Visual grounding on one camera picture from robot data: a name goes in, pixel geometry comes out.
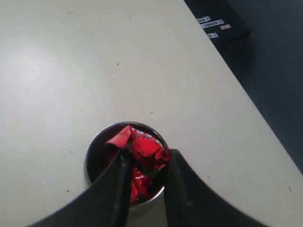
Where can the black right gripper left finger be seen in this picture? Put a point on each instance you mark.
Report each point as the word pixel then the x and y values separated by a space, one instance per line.
pixel 104 204

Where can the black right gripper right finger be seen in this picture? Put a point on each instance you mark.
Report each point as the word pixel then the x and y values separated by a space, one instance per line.
pixel 189 202

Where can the red candy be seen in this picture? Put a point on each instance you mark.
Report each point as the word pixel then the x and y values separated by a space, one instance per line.
pixel 147 150
pixel 140 186

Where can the stainless steel cup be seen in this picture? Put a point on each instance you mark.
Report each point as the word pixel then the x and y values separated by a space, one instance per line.
pixel 100 155

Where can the black box with labels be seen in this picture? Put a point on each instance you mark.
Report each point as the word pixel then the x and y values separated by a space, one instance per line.
pixel 219 21

